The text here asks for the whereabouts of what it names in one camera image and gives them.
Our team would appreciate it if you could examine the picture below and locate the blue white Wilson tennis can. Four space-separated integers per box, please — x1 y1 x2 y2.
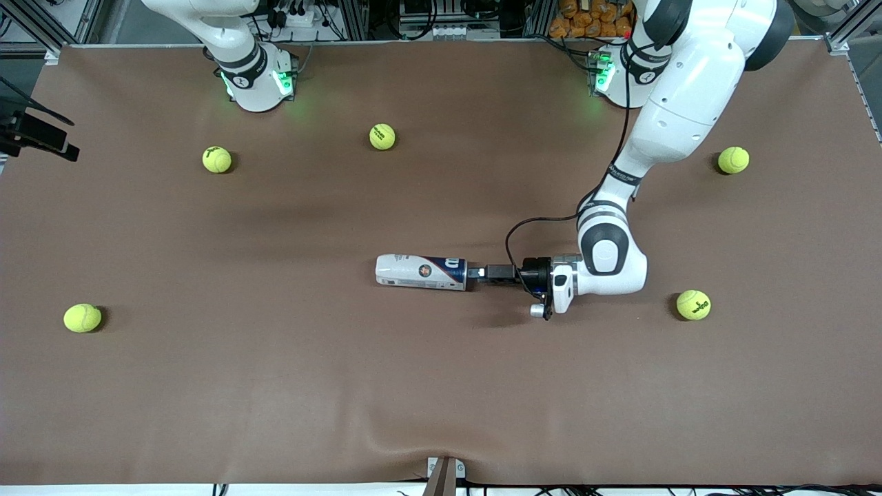
375 254 469 292

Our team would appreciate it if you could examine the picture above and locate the white power strip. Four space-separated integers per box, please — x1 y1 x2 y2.
398 19 471 41

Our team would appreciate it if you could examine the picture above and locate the brown table mat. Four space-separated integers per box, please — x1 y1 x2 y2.
0 41 882 486

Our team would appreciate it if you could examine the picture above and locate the orange snack bag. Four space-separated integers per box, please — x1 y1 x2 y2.
549 0 633 39

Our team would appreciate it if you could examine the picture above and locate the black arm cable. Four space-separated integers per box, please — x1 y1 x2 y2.
505 41 638 268

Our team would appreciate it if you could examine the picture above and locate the grey mounting bracket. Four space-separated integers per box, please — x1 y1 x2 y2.
425 455 467 496

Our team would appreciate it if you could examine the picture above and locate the aluminium frame profile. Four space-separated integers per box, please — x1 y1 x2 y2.
0 0 104 57
786 0 882 54

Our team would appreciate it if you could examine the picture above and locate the black camera clamp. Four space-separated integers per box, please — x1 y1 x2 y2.
0 76 81 163

